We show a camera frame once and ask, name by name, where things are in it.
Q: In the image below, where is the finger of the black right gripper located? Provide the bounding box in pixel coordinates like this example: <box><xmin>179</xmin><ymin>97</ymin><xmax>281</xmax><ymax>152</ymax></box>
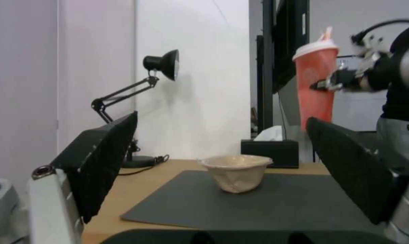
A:
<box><xmin>310</xmin><ymin>69</ymin><xmax>358</xmax><ymax>91</ymax></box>

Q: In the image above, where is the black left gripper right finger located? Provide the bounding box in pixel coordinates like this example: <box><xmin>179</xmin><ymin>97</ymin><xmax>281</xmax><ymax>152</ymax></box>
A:
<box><xmin>306</xmin><ymin>117</ymin><xmax>409</xmax><ymax>244</ymax></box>

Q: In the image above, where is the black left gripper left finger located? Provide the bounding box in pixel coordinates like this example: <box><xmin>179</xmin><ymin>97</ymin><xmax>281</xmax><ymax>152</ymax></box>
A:
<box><xmin>26</xmin><ymin>110</ymin><xmax>139</xmax><ymax>244</ymax></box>

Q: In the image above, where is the orange cup with white lid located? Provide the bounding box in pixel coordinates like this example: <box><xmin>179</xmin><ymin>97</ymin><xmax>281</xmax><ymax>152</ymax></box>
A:
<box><xmin>291</xmin><ymin>40</ymin><xmax>339</xmax><ymax>133</ymax></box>

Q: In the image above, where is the orange and white straw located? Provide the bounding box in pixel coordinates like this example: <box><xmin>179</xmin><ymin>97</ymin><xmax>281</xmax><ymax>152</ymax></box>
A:
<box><xmin>320</xmin><ymin>26</ymin><xmax>335</xmax><ymax>43</ymax></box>

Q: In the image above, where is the robot front shell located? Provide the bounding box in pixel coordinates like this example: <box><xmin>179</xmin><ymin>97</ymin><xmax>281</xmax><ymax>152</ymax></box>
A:
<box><xmin>376</xmin><ymin>90</ymin><xmax>409</xmax><ymax>164</ymax></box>

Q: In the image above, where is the black monitor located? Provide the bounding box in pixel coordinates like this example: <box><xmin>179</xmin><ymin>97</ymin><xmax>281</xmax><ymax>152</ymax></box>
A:
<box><xmin>271</xmin><ymin>0</ymin><xmax>309</xmax><ymax>94</ymax></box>

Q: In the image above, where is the white tissue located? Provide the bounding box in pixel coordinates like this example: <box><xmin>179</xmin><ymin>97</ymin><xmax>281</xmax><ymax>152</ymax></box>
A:
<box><xmin>253</xmin><ymin>125</ymin><xmax>287</xmax><ymax>142</ymax></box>

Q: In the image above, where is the black tissue box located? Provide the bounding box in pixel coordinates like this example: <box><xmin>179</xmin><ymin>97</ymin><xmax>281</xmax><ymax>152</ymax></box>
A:
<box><xmin>240</xmin><ymin>139</ymin><xmax>300</xmax><ymax>169</ymax></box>

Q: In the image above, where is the dark grey desk mat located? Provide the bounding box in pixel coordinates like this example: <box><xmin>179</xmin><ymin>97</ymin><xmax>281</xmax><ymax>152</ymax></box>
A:
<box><xmin>120</xmin><ymin>169</ymin><xmax>389</xmax><ymax>231</ymax></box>

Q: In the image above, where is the crumpled beige paper bowl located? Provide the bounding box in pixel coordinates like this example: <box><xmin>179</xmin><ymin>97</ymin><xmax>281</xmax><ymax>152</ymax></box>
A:
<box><xmin>197</xmin><ymin>154</ymin><xmax>274</xmax><ymax>195</ymax></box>

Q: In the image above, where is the black desk lamp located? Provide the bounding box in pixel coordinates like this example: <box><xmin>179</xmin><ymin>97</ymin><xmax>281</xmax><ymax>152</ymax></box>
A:
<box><xmin>90</xmin><ymin>49</ymin><xmax>181</xmax><ymax>169</ymax></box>

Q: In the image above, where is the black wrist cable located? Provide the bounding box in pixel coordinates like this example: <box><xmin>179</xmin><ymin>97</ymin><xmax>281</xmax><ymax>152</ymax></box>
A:
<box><xmin>350</xmin><ymin>19</ymin><xmax>409</xmax><ymax>46</ymax></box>

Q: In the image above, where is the black lamp cable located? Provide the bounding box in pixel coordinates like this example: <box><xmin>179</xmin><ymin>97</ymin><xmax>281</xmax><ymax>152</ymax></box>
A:
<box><xmin>118</xmin><ymin>155</ymin><xmax>169</xmax><ymax>176</ymax></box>

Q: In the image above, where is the black metal frame post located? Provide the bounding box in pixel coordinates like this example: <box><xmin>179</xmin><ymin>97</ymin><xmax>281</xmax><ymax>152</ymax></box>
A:
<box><xmin>255</xmin><ymin>0</ymin><xmax>275</xmax><ymax>133</ymax></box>

